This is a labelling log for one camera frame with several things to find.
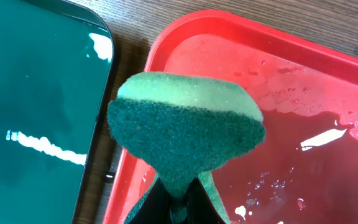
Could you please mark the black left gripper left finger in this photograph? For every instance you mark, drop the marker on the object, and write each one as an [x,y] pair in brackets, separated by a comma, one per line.
[156,207]

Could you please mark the black water tray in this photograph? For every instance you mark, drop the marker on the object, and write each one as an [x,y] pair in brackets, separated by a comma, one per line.
[55,61]

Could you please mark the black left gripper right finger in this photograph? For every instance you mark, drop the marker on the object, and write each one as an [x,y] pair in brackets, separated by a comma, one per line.
[199,208]

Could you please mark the green yellow sponge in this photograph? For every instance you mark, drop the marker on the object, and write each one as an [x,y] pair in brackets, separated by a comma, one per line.
[184,128]

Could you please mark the red plastic tray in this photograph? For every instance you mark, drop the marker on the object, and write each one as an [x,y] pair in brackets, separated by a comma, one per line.
[306,171]

